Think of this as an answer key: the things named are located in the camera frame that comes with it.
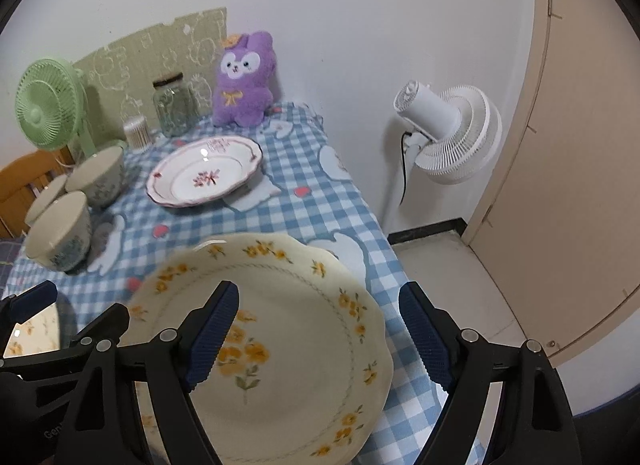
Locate round yellow flower plate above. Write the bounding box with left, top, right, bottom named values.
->
left=3, top=305, right=60, bottom=359

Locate floral ceramic bowl front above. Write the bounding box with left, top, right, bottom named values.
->
left=24, top=191, right=92, bottom=272

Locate floral ceramic bowl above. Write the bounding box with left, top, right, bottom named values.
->
left=65, top=145, right=125, bottom=208
left=25, top=174, right=68, bottom=226
left=24, top=191, right=92, bottom=272

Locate floral ceramic bowl back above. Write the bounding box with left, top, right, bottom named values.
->
left=65, top=145, right=125, bottom=208

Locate scalloped yellow flower plate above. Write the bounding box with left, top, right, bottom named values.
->
left=122, top=233, right=393, bottom=464

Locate white red-trim plate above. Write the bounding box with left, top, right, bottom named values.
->
left=145, top=136, right=262, bottom=208

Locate beige door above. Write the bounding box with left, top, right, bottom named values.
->
left=470, top=0, right=639, bottom=364

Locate green desk fan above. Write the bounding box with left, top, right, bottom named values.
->
left=14, top=58, right=96, bottom=157

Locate cotton swab container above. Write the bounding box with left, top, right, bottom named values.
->
left=122, top=115, right=152, bottom=151

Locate green patterned board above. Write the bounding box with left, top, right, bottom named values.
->
left=74, top=8, right=227, bottom=145

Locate glass jar black lid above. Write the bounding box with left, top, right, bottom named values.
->
left=152, top=73, right=198, bottom=138

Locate blue checkered tablecloth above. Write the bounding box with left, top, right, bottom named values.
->
left=1, top=103, right=446, bottom=464

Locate white floor fan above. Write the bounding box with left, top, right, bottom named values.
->
left=380, top=80, right=503, bottom=234

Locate purple plush bunny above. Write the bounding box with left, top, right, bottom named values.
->
left=213, top=30, right=277, bottom=128

